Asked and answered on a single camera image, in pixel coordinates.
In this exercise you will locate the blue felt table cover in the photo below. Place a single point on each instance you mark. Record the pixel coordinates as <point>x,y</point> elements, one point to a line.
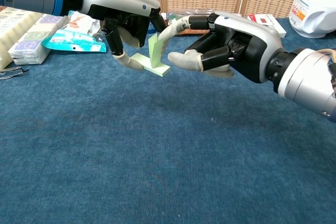
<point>168,155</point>

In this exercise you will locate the cream tissue pack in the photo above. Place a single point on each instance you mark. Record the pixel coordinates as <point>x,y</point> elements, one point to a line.
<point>15,24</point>

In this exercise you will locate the teal snack bag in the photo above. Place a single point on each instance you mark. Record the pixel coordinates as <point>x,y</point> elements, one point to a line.
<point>76,37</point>

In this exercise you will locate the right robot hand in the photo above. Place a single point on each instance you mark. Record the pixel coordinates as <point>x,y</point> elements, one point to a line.
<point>249,37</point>

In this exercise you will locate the white box red blue print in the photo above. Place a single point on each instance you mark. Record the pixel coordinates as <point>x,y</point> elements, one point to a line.
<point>273,23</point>

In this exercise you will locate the light green block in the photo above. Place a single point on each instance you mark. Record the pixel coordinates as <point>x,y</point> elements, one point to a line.
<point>139,58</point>

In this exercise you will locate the pastel tissue packet bundle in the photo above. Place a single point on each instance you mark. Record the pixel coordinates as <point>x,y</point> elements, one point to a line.
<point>34,40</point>

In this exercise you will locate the black eyeglasses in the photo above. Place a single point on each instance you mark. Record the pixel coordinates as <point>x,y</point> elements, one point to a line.
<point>10,73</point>

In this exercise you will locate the tea bottle green label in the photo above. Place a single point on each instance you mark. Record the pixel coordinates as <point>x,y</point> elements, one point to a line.
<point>172,19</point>

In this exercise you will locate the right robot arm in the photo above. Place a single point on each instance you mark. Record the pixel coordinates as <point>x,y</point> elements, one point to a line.
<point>307,77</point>

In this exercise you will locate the white detergent jug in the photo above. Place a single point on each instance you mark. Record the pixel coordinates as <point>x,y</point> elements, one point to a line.
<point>315,11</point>

